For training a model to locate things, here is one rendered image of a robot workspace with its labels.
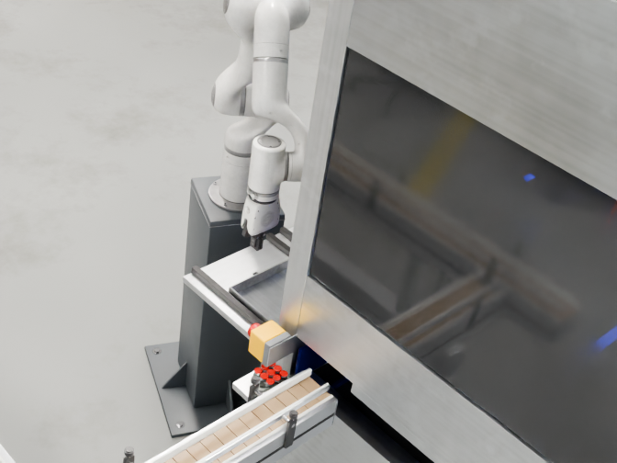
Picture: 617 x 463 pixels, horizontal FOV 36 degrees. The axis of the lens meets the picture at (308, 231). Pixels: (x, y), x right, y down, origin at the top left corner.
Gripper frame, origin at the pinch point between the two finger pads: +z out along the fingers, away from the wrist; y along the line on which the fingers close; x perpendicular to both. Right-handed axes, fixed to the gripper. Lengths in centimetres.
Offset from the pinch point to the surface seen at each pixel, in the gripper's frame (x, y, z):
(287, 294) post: -24.9, -12.1, -5.0
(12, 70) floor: 295, 88, 107
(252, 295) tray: -0.8, 0.1, 18.4
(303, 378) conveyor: -37.5, -15.8, 11.4
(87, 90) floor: 255, 111, 107
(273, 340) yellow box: -28.7, -19.1, 3.5
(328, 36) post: -25, -12, -73
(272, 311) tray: -9.2, 0.1, 18.4
